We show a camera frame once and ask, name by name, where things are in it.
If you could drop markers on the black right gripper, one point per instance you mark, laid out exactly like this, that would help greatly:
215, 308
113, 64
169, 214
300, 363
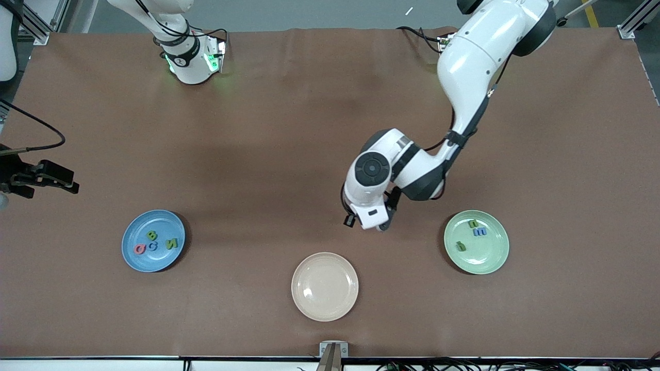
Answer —
11, 172

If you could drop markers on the green foam letter d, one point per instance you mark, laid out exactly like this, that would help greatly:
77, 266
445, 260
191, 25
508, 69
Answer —
460, 247

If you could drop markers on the blue foam letter m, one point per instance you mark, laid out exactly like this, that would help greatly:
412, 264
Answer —
480, 232

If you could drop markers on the green foam letter B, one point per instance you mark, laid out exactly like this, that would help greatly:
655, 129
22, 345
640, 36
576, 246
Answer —
151, 235

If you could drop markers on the blue foam letter G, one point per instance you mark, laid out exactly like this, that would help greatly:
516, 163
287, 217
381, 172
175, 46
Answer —
148, 247

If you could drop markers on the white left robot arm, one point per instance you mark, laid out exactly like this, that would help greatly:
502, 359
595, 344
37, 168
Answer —
474, 62

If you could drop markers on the beige plate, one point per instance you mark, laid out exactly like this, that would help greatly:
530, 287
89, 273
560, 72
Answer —
325, 286

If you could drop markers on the green plate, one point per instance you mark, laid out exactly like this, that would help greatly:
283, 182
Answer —
490, 257

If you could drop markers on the blue plate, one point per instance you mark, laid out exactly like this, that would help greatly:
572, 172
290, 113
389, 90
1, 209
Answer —
154, 263

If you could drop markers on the brown table cover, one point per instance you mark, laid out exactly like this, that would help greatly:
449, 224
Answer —
258, 154

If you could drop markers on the metal mounting bar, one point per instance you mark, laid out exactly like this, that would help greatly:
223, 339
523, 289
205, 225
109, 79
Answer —
330, 360

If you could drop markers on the wheeled stand leg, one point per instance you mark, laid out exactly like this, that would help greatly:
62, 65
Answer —
561, 21

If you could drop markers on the grey metal bracket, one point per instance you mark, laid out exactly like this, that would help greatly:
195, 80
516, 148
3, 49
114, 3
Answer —
344, 350

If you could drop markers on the aluminium frame profile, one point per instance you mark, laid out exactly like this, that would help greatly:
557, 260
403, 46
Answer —
38, 32
631, 28

